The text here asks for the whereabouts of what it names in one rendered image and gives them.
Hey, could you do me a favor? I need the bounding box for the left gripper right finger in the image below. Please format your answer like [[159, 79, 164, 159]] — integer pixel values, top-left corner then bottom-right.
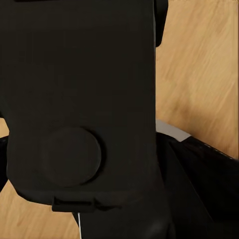
[[156, 132, 239, 239]]

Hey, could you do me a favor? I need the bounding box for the digital camera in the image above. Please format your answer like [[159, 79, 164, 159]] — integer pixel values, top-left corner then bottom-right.
[[0, 0, 169, 213]]

